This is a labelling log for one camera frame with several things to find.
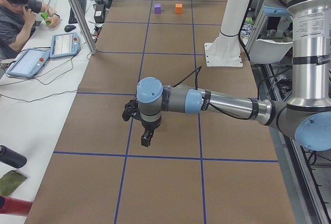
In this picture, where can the red bottle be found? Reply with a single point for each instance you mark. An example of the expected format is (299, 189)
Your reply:
(13, 206)

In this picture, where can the black power adapter box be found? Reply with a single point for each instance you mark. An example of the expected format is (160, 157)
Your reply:
(99, 14)

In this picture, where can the black computer mouse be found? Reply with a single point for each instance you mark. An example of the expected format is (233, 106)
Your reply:
(69, 28)

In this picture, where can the seated person in grey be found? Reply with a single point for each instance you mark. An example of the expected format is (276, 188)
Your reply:
(18, 23)

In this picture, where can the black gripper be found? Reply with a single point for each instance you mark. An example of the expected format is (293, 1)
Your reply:
(150, 124)

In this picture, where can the near teach pendant tablet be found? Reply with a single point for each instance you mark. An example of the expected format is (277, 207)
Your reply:
(29, 63)

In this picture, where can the far teach pendant tablet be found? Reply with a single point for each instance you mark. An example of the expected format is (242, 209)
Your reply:
(63, 45)

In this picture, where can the aluminium frame post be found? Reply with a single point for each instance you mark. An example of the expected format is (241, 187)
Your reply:
(74, 4)

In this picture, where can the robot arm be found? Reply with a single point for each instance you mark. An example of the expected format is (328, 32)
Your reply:
(305, 117)

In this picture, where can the white pedestal column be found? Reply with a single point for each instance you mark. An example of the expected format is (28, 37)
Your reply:
(225, 50)

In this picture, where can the black water bottle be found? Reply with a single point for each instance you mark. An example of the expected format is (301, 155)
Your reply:
(12, 158)

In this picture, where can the green cloth pouch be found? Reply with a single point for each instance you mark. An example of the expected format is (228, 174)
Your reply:
(11, 181)

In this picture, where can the orange foam block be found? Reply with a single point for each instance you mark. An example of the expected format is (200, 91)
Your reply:
(178, 8)

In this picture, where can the teach pendant tablet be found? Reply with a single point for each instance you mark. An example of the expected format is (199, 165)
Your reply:
(29, 63)
(63, 45)

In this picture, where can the white chair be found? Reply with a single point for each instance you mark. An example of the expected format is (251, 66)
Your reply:
(265, 51)

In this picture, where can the purple foam block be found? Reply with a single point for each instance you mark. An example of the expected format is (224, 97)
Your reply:
(157, 8)

